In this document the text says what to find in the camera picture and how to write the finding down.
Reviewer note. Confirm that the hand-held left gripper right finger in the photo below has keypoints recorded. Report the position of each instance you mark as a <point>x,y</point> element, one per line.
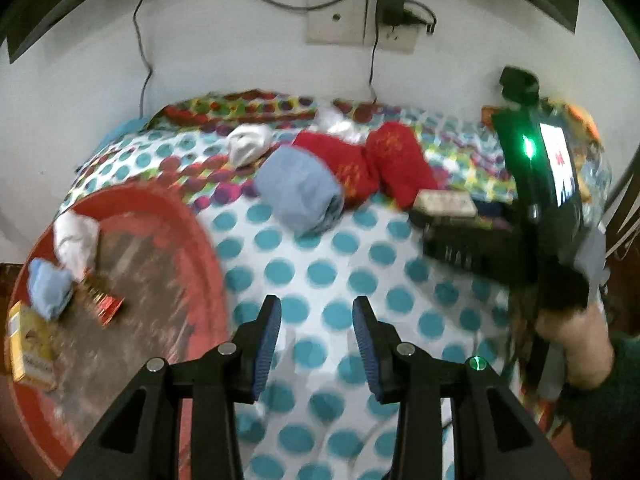
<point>367,350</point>

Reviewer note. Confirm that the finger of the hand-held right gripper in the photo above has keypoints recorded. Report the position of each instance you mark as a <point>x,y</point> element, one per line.
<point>492,212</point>
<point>475,255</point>

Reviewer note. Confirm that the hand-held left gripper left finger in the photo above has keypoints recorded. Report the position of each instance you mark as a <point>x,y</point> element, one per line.
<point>262,355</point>

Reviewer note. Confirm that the red sock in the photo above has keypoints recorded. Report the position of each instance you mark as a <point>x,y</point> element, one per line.
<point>400,160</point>
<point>345,165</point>

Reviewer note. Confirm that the round red tray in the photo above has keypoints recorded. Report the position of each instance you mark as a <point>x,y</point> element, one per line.
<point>150,260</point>

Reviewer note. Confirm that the small red packet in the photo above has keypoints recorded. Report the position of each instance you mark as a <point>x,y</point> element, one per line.
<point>105,307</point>

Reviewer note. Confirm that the light blue sock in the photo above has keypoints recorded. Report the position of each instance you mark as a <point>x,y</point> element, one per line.
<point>297,190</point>
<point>47,290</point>

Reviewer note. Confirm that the clear plastic bag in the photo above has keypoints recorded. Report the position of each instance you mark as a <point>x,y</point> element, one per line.
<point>335,120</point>

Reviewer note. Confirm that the small white sock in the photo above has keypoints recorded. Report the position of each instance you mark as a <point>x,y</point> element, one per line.
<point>247,145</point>

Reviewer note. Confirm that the large white sock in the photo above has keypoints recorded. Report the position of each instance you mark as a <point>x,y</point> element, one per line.
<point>75,242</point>

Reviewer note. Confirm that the yellow cardboard box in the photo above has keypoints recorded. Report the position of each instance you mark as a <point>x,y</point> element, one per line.
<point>30,355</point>

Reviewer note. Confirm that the person's right forearm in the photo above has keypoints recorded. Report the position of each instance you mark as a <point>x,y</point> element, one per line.
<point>610,410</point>

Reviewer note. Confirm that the person's right hand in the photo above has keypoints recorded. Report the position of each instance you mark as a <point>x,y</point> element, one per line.
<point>580,345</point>

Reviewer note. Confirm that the pile of snack packets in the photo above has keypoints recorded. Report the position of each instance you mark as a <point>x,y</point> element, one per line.
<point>582,112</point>

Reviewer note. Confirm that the orange red snack bag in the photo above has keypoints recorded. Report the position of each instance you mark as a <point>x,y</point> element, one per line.
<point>487,112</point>

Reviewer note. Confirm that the black power adapter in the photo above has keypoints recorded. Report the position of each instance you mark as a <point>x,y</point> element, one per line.
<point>391,0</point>

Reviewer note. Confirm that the light blue cloth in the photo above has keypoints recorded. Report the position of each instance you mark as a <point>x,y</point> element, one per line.
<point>120,132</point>

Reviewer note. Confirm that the beige wall socket plate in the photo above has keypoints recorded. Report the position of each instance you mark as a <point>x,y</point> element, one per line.
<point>400,42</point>
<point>325,25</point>

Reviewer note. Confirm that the black wall plug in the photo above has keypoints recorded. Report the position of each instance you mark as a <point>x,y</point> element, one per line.
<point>417,20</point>

